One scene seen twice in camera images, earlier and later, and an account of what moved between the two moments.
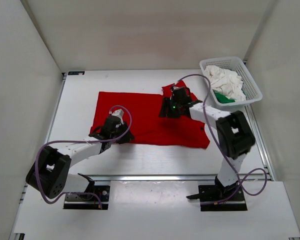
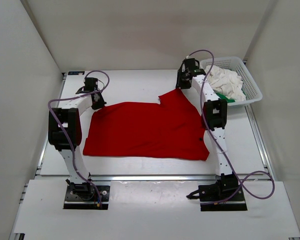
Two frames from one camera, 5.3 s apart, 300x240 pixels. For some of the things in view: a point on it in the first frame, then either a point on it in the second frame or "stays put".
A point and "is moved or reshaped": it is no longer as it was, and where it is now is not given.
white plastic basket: [234, 65] stays put
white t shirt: [226, 82] stays put
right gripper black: [167, 111] → [181, 85]
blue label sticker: [76, 73] stays put
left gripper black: [127, 137] → [101, 104]
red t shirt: [141, 112] is moved or reshaped
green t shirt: [222, 98] stays put
